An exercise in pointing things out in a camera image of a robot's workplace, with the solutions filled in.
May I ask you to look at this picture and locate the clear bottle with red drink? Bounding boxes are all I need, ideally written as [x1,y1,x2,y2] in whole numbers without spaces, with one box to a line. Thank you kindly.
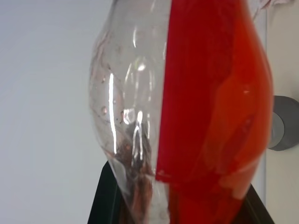
[87,0,276,224]

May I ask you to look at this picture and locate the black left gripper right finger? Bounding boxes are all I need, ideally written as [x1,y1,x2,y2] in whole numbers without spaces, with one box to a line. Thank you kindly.
[242,183,274,224]

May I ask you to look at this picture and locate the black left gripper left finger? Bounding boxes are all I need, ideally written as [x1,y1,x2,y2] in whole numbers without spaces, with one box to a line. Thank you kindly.
[88,161,131,224]

